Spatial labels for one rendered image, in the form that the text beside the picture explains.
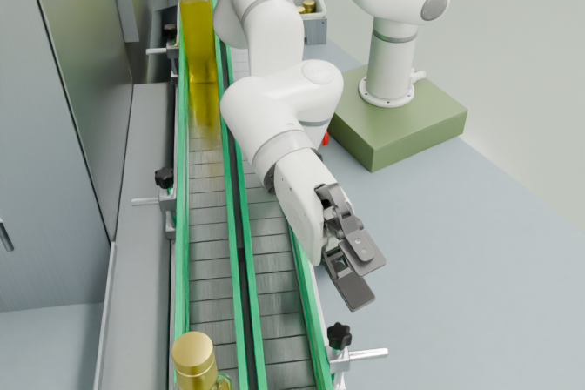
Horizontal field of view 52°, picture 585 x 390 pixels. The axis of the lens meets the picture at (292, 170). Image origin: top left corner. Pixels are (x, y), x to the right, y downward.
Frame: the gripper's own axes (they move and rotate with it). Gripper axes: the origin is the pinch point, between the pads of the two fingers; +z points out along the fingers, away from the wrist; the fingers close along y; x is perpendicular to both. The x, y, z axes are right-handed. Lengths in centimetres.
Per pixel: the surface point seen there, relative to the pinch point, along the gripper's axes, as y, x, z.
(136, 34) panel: -29, -3, -76
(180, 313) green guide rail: -14.8, -17.9, -11.8
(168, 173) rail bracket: -16.1, -11.3, -33.0
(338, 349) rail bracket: -10.3, -3.7, 2.4
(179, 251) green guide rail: -17.5, -14.5, -21.3
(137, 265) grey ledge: -26.9, -20.8, -27.2
